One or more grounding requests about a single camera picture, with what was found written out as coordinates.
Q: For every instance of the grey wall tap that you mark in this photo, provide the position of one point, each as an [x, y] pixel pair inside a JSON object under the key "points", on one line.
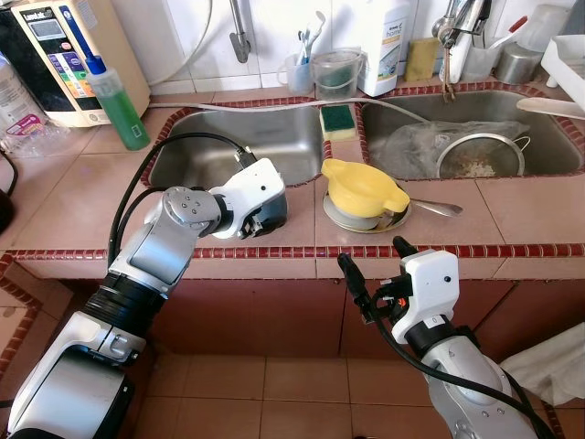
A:
{"points": [[239, 41]]}

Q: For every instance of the crumpled clear plastic packaging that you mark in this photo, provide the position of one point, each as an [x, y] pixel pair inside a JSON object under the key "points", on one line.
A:
{"points": [[37, 137]]}

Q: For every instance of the white dish rack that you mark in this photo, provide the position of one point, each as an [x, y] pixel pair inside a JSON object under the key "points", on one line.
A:
{"points": [[562, 64]]}

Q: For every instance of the clear plastic cup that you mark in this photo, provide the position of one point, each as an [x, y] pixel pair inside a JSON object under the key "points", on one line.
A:
{"points": [[480, 66]]}

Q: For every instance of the steel cup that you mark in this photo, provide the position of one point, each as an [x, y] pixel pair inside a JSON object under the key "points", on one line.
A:
{"points": [[519, 66]]}

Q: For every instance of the steel spoon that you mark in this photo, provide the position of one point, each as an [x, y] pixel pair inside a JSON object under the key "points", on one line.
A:
{"points": [[439, 208]]}

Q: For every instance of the chrome sink faucet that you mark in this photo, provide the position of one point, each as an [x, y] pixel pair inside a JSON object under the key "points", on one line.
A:
{"points": [[452, 27]]}

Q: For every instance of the dark teal cup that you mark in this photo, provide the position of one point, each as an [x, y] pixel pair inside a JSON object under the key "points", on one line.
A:
{"points": [[274, 212]]}

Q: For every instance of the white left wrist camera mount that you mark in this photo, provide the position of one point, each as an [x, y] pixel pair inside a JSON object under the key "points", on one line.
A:
{"points": [[251, 183]]}

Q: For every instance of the clear plastic bucket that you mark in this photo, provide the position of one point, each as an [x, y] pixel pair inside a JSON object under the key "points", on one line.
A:
{"points": [[352, 94]]}

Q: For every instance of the steel bowl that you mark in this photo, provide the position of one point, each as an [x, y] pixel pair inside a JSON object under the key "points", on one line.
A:
{"points": [[352, 222]]}

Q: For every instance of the beige water ionizer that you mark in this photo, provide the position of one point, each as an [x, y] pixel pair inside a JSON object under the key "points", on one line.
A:
{"points": [[55, 55]]}

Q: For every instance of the yellow plastic jug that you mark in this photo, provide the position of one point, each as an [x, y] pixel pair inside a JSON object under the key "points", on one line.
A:
{"points": [[361, 187]]}

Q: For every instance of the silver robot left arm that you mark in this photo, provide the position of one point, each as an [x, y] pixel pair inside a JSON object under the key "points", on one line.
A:
{"points": [[146, 251]]}

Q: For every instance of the white cloth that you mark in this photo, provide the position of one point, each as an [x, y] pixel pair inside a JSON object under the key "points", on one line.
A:
{"points": [[548, 366]]}

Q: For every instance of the blue white toothbrush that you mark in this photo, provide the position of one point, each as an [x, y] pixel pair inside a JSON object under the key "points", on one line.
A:
{"points": [[304, 46]]}

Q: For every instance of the clear plastic bottle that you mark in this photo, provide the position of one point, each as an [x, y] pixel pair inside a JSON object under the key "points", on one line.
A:
{"points": [[18, 96]]}

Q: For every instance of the yellow green sponge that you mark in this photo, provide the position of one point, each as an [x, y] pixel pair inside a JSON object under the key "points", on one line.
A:
{"points": [[338, 119]]}

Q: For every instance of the white detergent bottle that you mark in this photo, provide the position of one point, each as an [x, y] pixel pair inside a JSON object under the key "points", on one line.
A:
{"points": [[384, 46]]}

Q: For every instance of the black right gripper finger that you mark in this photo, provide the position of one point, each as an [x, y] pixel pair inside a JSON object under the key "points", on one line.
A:
{"points": [[356, 283], [404, 248]]}

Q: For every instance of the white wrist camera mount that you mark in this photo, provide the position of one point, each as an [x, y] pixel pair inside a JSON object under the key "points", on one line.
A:
{"points": [[251, 183], [430, 283]]}

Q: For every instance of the green scouring pad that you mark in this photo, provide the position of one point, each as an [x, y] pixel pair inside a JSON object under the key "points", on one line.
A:
{"points": [[338, 75]]}

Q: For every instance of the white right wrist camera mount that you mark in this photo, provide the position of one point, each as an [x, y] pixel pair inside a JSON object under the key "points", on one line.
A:
{"points": [[430, 283]]}

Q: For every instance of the green dish soap bottle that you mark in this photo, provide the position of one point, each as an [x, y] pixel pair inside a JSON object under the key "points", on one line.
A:
{"points": [[123, 119]]}

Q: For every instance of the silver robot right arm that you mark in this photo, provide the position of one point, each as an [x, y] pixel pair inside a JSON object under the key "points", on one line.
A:
{"points": [[466, 384]]}

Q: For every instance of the clear plastic jar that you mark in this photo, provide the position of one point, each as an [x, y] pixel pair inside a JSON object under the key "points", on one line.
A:
{"points": [[544, 23]]}

